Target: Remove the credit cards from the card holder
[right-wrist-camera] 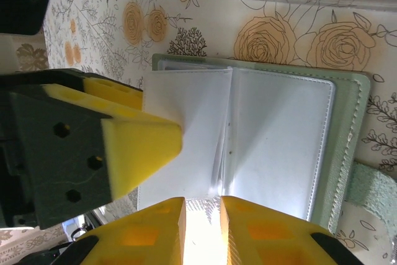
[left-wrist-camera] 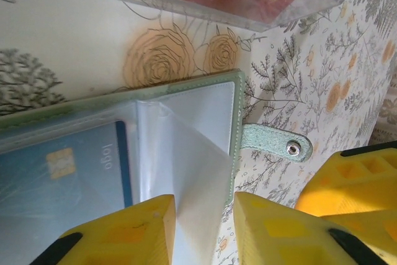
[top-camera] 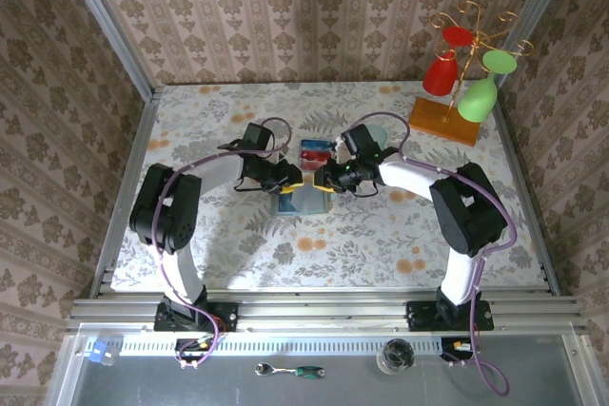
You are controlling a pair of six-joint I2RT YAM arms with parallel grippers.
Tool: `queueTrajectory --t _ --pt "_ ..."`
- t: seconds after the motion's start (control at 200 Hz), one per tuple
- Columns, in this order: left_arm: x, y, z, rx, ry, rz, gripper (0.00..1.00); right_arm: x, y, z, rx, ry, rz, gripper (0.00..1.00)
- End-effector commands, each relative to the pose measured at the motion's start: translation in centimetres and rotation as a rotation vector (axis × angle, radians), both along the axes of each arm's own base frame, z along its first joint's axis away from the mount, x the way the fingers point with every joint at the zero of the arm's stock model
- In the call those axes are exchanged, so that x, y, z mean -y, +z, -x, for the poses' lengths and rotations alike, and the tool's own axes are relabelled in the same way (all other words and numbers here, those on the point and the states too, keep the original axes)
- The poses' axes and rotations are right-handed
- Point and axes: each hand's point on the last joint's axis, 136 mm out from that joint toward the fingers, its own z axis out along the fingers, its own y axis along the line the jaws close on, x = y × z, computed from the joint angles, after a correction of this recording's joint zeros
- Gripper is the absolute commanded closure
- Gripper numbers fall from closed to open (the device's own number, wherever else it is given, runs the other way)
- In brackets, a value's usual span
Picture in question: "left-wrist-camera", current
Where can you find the blue credit card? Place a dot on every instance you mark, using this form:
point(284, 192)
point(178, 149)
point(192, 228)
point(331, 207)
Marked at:
point(77, 184)

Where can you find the clear acrylic box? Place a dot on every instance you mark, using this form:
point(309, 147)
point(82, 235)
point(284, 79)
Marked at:
point(217, 16)

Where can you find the floral tablecloth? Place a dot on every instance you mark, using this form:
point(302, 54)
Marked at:
point(341, 60)

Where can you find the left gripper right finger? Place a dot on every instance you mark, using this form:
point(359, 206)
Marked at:
point(279, 237)

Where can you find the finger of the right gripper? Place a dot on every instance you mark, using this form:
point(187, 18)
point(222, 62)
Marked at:
point(372, 224)
point(356, 184)

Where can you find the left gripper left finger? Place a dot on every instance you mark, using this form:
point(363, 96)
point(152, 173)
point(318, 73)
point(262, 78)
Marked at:
point(124, 234)

